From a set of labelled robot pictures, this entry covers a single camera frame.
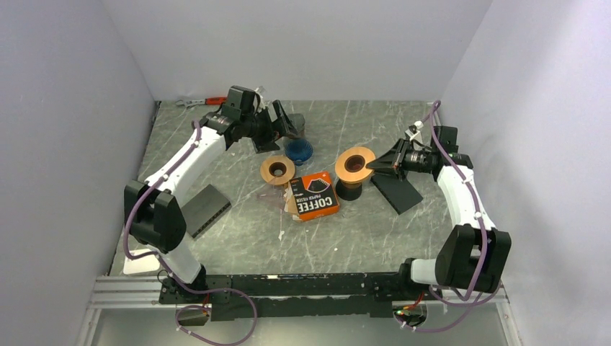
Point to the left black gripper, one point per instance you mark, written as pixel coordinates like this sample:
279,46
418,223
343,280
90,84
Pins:
267,143

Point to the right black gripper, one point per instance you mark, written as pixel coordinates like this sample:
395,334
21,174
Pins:
394,159

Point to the blue ribbed glass dripper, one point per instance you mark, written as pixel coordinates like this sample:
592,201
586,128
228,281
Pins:
299,151

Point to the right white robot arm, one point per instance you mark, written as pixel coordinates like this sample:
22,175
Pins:
475,253

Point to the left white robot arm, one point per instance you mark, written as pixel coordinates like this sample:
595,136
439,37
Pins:
153,207

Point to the orange coffee filter box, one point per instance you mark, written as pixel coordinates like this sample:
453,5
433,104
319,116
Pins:
311,196

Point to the grey cup with wood band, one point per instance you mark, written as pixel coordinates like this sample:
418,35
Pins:
299,122

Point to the right black flat box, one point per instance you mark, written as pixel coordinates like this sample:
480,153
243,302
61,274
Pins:
401,195

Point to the black flat box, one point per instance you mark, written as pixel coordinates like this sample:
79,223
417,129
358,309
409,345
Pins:
204,209
401,195

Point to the black server base cup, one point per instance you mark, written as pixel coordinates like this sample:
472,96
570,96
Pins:
348,191

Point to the left black flat box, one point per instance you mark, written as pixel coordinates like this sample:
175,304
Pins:
204,209

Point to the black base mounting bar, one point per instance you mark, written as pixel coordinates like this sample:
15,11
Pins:
242,306

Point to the white small box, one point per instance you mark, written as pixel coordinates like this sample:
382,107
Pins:
148,265

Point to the orange handled wrench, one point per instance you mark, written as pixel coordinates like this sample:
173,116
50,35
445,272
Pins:
211,101

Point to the aluminium frame rail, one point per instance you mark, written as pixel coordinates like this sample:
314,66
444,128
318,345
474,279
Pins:
115,292

